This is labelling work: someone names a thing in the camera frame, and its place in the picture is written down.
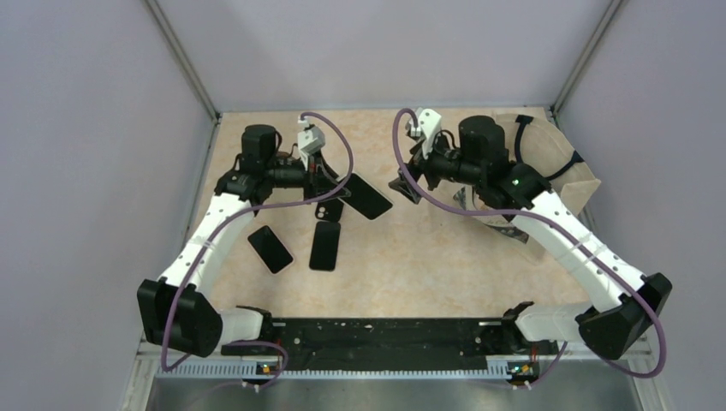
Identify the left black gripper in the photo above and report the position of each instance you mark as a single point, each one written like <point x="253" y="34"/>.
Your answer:
<point x="320" y="179"/>

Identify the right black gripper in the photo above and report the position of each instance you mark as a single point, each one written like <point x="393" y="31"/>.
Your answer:
<point x="416" y="168"/>

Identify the black phone case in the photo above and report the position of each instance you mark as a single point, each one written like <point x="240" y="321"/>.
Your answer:
<point x="329" y="210"/>

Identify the pink cased phone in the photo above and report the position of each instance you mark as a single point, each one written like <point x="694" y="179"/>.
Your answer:
<point x="365" y="198"/>

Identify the black smartphone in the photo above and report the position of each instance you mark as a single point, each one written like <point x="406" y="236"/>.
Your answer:
<point x="325" y="246"/>

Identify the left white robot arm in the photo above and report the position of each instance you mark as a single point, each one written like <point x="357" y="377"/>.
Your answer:
<point x="174" y="309"/>

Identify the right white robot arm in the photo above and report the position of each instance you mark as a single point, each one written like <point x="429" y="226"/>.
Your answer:
<point x="622" y="303"/>

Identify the white cased phone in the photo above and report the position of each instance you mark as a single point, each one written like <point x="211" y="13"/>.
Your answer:
<point x="270" y="249"/>

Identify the printed paper packet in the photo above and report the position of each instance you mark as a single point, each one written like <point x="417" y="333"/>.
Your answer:
<point x="468" y="200"/>

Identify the beige tote bag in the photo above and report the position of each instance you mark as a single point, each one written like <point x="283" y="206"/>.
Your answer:
<point x="540" y="144"/>

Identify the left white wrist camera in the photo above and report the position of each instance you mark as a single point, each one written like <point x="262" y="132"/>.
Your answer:
<point x="310" y="141"/>

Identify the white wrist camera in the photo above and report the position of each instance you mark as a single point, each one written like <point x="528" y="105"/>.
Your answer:
<point x="310" y="141"/>
<point x="424" y="130"/>

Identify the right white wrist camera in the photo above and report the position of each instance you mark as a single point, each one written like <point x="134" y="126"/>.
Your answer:
<point x="424" y="130"/>

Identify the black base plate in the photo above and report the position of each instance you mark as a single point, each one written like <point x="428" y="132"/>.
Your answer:
<point x="391" y="344"/>

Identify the grey slotted cable duct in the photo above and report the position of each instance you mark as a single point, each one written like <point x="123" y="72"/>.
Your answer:
<point x="246" y="369"/>

